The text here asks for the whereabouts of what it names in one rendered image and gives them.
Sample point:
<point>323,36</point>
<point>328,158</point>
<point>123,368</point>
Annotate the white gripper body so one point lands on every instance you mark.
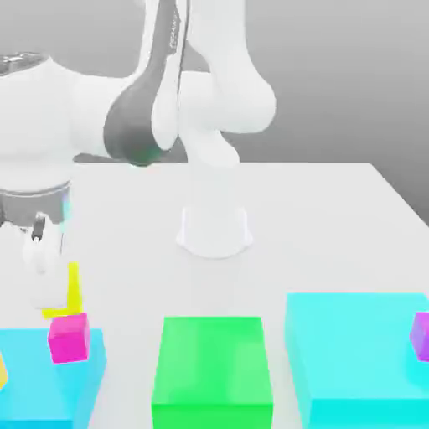
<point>47,278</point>

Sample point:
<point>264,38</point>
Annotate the small yellow cube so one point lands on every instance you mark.
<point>74,290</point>

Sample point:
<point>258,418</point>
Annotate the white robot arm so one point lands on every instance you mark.
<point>214,110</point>

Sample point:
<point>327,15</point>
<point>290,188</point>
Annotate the small magenta cube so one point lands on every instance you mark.
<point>68,338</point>

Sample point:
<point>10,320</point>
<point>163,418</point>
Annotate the small amber cube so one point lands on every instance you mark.
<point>2,372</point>

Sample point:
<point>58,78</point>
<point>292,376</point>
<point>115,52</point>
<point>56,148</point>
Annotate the small purple cube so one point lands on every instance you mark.
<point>421,336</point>

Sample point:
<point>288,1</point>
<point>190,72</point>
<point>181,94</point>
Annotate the large sky blue box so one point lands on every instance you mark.
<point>43,388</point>

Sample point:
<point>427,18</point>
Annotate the large green box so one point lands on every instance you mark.
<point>211,365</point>

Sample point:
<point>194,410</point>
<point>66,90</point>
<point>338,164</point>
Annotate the large cyan box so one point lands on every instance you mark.
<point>352,348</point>

